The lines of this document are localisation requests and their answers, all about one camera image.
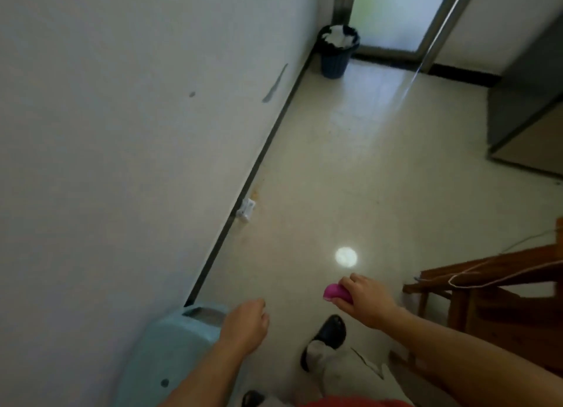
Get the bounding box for grey cabinet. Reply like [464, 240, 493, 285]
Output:
[486, 18, 563, 177]

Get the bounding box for white cable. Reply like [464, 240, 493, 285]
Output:
[448, 230, 563, 288]

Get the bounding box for light blue plastic container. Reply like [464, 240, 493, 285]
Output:
[111, 303, 232, 407]

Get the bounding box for grey trousers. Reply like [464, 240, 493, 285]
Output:
[305, 340, 415, 407]

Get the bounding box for brown wooden furniture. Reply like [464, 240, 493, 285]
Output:
[402, 217, 563, 376]

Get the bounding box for small white plastic object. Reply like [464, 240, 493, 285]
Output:
[236, 198, 258, 223]

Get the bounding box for person's left forearm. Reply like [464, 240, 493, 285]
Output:
[159, 337, 253, 407]

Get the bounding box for dark blue trash bin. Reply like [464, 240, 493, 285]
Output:
[318, 24, 361, 79]

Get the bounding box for pink rounded plastic object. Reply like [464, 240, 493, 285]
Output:
[323, 283, 352, 306]

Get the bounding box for white crumpled paper trash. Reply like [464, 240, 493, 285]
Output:
[323, 25, 358, 50]

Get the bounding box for person's left hand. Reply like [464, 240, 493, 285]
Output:
[219, 299, 270, 355]

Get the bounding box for black shoe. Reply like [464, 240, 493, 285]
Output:
[241, 389, 267, 407]
[300, 314, 347, 373]

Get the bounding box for frosted glass door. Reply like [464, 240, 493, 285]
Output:
[333, 0, 484, 74]

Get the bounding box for person's right hand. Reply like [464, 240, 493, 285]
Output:
[333, 273, 397, 331]

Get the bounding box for person's right forearm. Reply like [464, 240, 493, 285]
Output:
[382, 307, 563, 407]

